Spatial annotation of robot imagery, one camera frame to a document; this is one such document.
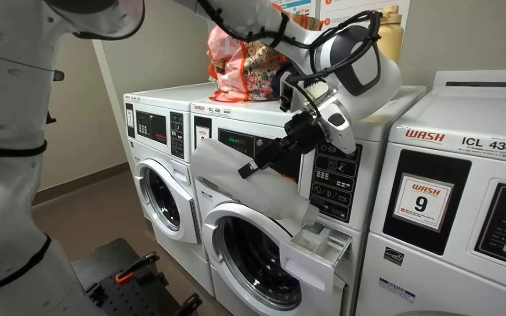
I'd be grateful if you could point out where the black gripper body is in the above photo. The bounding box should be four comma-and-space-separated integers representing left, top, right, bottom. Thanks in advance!
282, 109, 328, 158

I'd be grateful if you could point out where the white washing machine number eight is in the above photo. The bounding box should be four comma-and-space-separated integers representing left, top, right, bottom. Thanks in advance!
189, 85, 428, 316

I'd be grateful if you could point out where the open round washer door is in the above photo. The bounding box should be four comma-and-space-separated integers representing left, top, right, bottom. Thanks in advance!
133, 157, 202, 246

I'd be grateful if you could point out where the right white washing machine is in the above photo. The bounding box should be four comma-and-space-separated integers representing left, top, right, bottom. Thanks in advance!
121, 81, 219, 299

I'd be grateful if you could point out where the white detergent drawer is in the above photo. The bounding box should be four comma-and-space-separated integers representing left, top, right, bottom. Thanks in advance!
277, 220, 355, 294

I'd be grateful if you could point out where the white washing machine number nine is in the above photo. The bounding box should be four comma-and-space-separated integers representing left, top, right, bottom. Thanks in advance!
355, 69, 506, 316

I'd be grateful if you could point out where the black cycle button panel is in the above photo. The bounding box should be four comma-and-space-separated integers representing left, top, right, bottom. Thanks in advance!
307, 143, 363, 225

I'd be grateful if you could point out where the black number eight display panel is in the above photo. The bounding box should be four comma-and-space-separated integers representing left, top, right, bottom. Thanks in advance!
193, 114, 214, 151

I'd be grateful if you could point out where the pink orange floral laundry bag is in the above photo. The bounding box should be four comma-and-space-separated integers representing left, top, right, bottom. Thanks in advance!
205, 25, 293, 106

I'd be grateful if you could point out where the black number nine display panel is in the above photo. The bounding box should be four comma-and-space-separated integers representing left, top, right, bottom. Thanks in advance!
381, 148, 474, 257

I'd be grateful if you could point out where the black clamp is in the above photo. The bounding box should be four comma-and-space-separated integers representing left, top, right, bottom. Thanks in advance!
172, 292, 205, 316

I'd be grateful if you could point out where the black base platform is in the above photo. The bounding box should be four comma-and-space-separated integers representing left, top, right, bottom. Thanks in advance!
70, 236, 205, 316

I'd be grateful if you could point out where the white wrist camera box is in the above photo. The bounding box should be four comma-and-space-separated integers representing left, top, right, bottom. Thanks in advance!
316, 97, 360, 158

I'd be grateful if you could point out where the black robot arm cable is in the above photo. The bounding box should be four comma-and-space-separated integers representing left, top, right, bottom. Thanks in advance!
195, 0, 384, 90

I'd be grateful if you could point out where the blue header wall poster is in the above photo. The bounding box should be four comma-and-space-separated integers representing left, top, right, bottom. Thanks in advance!
272, 0, 319, 18

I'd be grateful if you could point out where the white illustrated wall poster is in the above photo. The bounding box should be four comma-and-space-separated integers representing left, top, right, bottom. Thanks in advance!
319, 0, 412, 39

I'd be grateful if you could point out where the clamp with orange handle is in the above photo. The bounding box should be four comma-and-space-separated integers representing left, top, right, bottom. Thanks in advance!
112, 251, 161, 290

